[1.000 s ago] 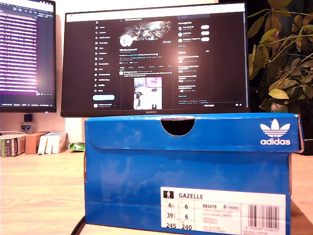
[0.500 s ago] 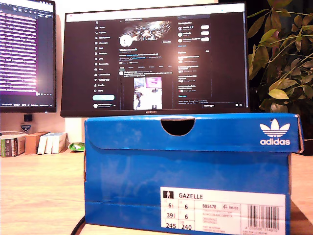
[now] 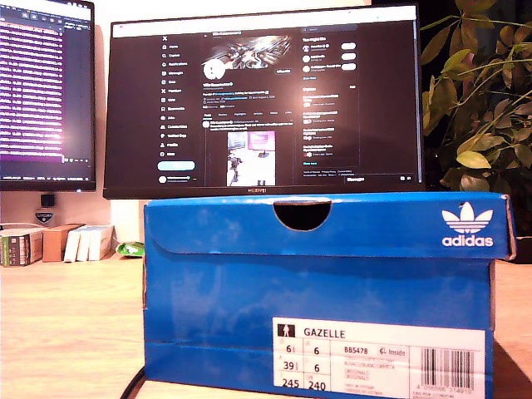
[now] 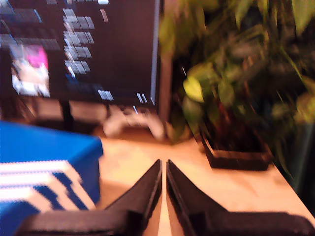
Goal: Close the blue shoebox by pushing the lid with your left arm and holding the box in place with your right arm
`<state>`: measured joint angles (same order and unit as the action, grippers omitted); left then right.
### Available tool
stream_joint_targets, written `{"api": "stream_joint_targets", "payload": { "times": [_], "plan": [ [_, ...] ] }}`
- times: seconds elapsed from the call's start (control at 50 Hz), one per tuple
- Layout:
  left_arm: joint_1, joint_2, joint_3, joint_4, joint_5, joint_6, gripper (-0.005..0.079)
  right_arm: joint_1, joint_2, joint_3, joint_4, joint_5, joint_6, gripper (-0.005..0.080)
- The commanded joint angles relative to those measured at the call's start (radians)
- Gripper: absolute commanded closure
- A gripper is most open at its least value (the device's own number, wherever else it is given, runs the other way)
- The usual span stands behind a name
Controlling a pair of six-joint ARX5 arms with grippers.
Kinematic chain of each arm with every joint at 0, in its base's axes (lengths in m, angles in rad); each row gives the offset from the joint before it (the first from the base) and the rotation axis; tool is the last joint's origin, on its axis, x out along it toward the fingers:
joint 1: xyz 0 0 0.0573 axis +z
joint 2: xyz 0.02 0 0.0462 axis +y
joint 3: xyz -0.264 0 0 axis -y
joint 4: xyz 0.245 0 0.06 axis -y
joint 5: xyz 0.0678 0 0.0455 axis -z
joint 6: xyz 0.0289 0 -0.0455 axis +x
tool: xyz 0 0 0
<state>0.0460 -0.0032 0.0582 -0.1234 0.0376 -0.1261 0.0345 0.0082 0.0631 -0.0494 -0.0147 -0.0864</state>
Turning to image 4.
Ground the wide monitor with dark webpage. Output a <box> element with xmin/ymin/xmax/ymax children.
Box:
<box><xmin>0</xmin><ymin>0</ymin><xmax>173</xmax><ymax>121</ymax></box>

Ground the black square plant pot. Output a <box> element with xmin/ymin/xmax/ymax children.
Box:
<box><xmin>202</xmin><ymin>136</ymin><xmax>274</xmax><ymax>172</ymax></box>

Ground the blue shoebox with hinged lid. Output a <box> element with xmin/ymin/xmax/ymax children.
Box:
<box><xmin>0</xmin><ymin>120</ymin><xmax>104</xmax><ymax>226</ymax></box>

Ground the white device with cable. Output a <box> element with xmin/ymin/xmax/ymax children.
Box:
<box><xmin>102</xmin><ymin>105</ymin><xmax>166</xmax><ymax>141</ymax></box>

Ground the black monitor stand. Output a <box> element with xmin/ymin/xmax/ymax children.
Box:
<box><xmin>60</xmin><ymin>100</ymin><xmax>75</xmax><ymax>131</ymax></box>

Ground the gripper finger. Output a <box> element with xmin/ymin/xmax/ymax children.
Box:
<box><xmin>105</xmin><ymin>159</ymin><xmax>163</xmax><ymax>236</ymax></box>
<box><xmin>166</xmin><ymin>159</ymin><xmax>227</xmax><ymax>236</ymax></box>

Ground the green leafy houseplant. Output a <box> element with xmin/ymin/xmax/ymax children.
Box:
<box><xmin>158</xmin><ymin>0</ymin><xmax>315</xmax><ymax>177</ymax></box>

